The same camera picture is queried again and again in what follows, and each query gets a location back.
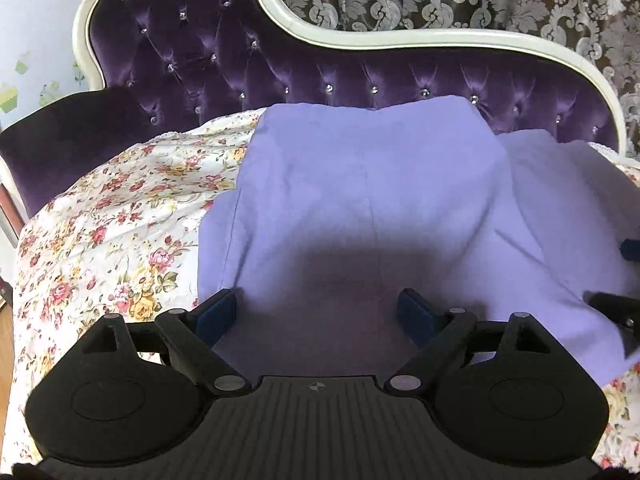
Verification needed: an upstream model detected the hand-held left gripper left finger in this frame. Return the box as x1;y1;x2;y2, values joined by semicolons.
79;287;254;397

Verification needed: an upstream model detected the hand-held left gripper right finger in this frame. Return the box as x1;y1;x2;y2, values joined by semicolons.
385;287;559;394

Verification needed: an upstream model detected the lavender small garment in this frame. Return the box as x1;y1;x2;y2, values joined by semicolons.
197;99;640;377

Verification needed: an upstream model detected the floral printed sheet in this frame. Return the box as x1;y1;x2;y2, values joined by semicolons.
9;107;640;472

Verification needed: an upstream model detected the purple tufted sofa white frame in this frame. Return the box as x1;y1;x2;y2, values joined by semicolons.
0;0;629;221

